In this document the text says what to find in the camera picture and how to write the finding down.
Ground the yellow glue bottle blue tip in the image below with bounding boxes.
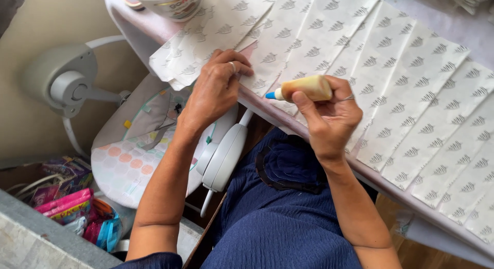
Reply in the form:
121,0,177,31
265,75,333,103

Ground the heap of colourful packets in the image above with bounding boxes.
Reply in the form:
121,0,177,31
6,156,124,254

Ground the pile of white paper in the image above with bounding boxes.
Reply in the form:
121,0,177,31
443,0,494,15

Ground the person's right hand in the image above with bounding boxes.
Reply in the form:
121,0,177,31
291,75,364,164

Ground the person's blue dress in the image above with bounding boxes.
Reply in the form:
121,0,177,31
112,126,380,269

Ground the dotted baby swing seat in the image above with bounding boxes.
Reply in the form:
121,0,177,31
91,74,240,210

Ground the tape roll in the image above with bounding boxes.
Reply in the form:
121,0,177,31
121,0,146,12

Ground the person's left hand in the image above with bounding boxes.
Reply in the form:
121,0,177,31
181,49,255,137

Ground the leaf print paper bag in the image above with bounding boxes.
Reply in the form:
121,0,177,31
148,0,278,91

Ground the white labelled tub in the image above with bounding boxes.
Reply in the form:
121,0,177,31
131,0,205,23

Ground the grey baby swing frame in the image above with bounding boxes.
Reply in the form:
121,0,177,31
21,35,255,219

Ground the row of leaf print bags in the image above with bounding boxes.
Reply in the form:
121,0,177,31
232,0,494,244

